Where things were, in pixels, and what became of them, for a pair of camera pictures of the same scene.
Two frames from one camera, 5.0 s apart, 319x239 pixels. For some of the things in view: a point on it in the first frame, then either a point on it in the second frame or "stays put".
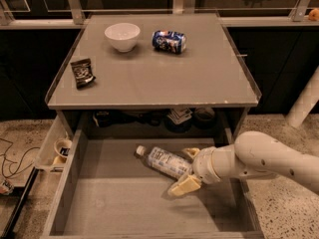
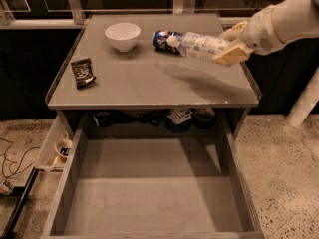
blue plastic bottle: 164,161 → 197,46
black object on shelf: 105,119 stays put
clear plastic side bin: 54,150 stays put
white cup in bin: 62,147 stays put
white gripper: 202,165 → 260,31
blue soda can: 168,41 stays put
